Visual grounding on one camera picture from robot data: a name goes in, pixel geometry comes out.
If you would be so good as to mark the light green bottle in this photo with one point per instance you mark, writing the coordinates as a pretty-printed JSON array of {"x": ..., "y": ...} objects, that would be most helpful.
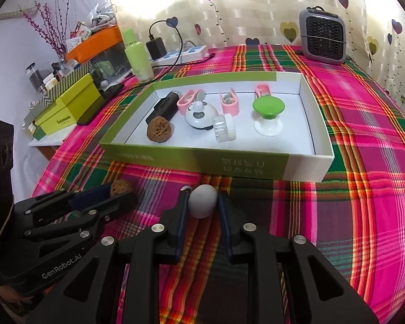
[{"x": 138, "y": 57}]

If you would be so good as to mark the pink and green plastic clip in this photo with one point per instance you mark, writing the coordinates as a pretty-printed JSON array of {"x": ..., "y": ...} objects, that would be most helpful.
[
  {"x": 263, "y": 89},
  {"x": 187, "y": 103},
  {"x": 229, "y": 106}
]

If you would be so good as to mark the black phone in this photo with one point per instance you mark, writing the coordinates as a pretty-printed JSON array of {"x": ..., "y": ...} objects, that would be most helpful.
[{"x": 103, "y": 103}]

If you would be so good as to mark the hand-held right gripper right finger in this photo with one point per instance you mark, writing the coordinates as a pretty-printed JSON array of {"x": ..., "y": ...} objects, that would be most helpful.
[{"x": 224, "y": 222}]

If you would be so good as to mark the heart print curtain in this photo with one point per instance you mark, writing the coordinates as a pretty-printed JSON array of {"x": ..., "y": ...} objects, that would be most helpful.
[{"x": 256, "y": 10}]

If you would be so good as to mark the white and grey mouse toy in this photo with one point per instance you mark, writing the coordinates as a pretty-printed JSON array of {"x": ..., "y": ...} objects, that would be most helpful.
[{"x": 199, "y": 116}]

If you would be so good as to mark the glass tank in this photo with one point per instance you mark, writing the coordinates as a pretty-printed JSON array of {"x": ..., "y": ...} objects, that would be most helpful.
[{"x": 116, "y": 62}]

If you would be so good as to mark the brown walnut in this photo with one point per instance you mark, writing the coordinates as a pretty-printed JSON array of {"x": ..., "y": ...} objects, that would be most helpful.
[
  {"x": 118, "y": 187},
  {"x": 159, "y": 128}
]

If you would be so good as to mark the green and white knob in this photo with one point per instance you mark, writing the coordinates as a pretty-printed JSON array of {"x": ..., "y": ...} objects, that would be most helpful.
[{"x": 267, "y": 106}]

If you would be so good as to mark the white egg-shaped ball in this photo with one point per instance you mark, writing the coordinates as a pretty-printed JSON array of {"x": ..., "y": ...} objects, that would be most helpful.
[{"x": 203, "y": 200}]

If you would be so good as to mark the green and white cardboard box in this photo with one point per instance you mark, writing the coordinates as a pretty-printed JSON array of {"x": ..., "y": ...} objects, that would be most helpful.
[{"x": 222, "y": 158}]

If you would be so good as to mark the black rectangular device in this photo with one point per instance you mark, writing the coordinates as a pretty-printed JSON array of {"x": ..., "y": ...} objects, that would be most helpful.
[{"x": 163, "y": 108}]

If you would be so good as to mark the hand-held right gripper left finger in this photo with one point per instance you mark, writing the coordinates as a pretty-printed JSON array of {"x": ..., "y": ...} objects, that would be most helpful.
[{"x": 181, "y": 222}]

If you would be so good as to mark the grey space heater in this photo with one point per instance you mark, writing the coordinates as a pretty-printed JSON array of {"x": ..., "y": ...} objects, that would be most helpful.
[{"x": 324, "y": 35}]

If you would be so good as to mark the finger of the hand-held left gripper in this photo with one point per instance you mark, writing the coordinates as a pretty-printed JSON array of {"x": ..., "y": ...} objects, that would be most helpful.
[
  {"x": 114, "y": 207},
  {"x": 87, "y": 198}
]

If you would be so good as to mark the dark glass jar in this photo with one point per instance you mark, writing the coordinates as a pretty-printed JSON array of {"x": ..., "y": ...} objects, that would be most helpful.
[{"x": 35, "y": 77}]

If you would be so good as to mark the zigzag patterned box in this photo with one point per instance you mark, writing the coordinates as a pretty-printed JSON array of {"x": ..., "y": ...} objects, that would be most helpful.
[{"x": 64, "y": 87}]

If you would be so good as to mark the clear jar with white lid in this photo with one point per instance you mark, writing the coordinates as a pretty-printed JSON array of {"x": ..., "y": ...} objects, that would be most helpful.
[{"x": 224, "y": 128}]

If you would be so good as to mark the orange box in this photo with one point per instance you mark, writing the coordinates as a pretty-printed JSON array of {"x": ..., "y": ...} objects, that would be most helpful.
[{"x": 94, "y": 42}]

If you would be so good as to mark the printed cards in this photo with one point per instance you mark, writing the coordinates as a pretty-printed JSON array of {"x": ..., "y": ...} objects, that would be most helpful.
[{"x": 77, "y": 37}]

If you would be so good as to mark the black charger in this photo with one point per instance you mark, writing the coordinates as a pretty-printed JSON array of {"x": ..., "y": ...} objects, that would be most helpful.
[{"x": 156, "y": 49}]

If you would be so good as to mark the yellow-green shoe box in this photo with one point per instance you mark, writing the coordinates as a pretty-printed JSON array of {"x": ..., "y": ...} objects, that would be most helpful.
[{"x": 71, "y": 108}]

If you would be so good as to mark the white packets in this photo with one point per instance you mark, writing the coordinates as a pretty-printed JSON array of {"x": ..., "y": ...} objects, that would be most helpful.
[{"x": 101, "y": 15}]

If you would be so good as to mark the white side table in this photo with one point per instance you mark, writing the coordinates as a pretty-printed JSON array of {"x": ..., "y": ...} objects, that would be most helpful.
[{"x": 54, "y": 140}]

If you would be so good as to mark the white and blue power strip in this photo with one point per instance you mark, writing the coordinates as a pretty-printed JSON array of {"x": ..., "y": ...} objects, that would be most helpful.
[{"x": 189, "y": 54}]

